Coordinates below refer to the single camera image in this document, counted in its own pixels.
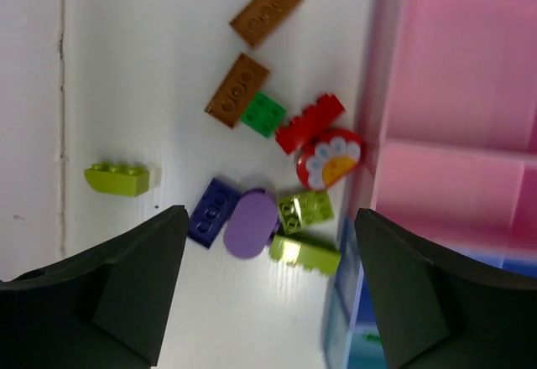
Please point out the lime long lego brick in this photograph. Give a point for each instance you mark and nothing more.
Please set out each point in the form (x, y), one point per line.
(308, 252)

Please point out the lime square lego brick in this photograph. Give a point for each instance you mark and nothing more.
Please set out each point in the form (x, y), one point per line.
(300, 211)

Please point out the red lego brick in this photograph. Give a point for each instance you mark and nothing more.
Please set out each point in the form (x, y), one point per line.
(312, 122)

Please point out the right light blue bin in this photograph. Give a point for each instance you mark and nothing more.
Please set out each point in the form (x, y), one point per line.
(343, 346)

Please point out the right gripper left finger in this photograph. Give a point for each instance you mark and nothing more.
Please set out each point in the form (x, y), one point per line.
(106, 307)

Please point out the dark purple lego plate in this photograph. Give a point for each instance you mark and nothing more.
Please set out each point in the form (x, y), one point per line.
(212, 212)

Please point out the orange lego plate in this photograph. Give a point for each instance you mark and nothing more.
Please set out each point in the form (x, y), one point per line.
(237, 89)
(260, 18)

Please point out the red flower lego piece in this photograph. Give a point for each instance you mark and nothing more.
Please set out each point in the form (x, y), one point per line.
(329, 158)

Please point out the green square lego brick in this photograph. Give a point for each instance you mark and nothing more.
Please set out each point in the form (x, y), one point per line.
(263, 115)

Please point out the periwinkle blue bin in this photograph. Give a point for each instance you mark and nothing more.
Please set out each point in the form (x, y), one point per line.
(355, 291)

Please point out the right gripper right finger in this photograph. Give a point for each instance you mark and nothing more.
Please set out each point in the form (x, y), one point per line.
(436, 308)

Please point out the small pink bin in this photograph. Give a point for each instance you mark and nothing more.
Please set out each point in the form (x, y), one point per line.
(474, 198)

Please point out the large pink bin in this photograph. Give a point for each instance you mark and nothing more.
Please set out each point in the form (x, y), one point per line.
(457, 72)

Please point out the lilac oval lego piece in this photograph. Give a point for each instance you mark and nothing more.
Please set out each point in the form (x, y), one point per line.
(252, 223)

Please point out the lime curved lego brick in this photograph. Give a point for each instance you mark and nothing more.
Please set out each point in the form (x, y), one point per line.
(123, 179)

